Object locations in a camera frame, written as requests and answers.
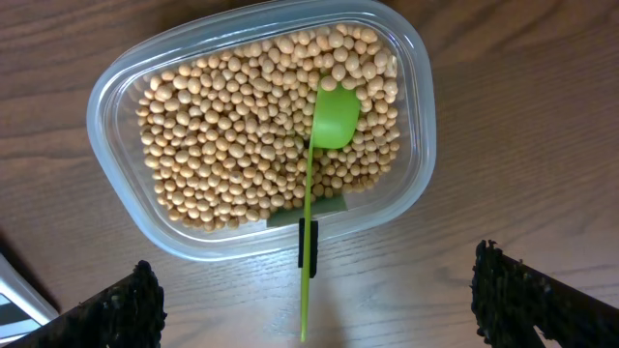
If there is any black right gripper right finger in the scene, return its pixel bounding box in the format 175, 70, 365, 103
471, 240, 618, 348

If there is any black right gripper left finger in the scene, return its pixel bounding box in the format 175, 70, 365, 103
7, 260, 166, 348

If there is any green plastic measuring scoop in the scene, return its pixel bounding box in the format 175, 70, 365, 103
299, 84, 361, 342

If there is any white digital kitchen scale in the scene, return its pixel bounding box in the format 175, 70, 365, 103
1, 256, 59, 347

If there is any clear plastic container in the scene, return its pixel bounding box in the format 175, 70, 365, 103
86, 1, 436, 261

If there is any soybeans pile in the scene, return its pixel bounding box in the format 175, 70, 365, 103
135, 23, 400, 231

